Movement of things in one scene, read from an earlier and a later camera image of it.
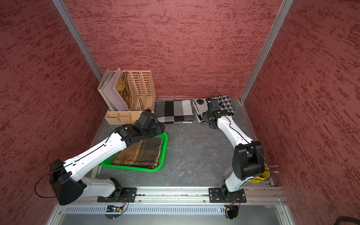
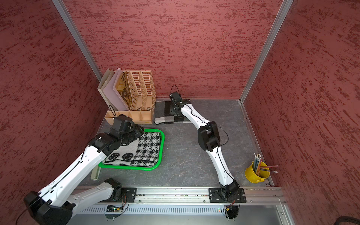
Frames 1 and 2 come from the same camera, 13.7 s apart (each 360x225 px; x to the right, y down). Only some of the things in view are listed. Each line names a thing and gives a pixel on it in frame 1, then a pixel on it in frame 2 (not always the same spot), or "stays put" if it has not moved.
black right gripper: x=205 y=117 -> x=172 y=112
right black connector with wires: x=231 y=211 stays put
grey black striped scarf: x=174 y=111 stays put
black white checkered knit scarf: x=226 y=105 -> x=144 y=152
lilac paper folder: x=113 y=98 stays put
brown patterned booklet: x=124 y=89 stays put
